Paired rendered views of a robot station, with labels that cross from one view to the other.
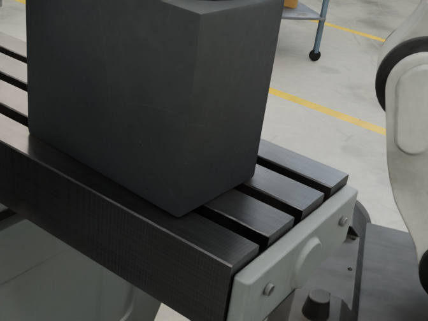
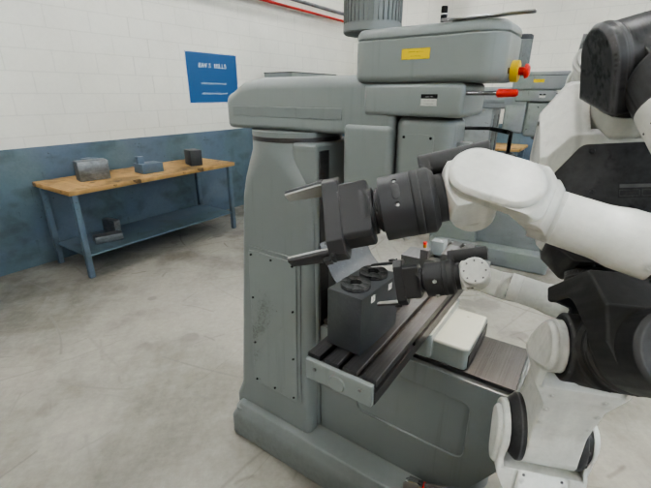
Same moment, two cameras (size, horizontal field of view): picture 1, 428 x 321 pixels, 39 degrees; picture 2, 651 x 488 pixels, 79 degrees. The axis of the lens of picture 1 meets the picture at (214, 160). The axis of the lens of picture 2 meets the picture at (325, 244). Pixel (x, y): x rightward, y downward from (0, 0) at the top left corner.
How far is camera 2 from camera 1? 120 cm
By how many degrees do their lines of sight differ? 82
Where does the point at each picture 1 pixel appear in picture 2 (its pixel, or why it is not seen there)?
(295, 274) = (328, 380)
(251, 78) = (350, 318)
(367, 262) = not seen: outside the picture
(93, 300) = (436, 425)
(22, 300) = (400, 388)
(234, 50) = (340, 304)
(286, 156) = (382, 365)
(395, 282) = not seen: outside the picture
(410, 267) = not seen: outside the picture
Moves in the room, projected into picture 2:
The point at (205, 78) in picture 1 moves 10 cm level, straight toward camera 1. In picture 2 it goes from (330, 306) to (296, 306)
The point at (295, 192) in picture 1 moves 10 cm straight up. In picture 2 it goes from (354, 365) to (355, 335)
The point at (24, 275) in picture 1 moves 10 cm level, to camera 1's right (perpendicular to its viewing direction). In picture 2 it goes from (402, 379) to (406, 397)
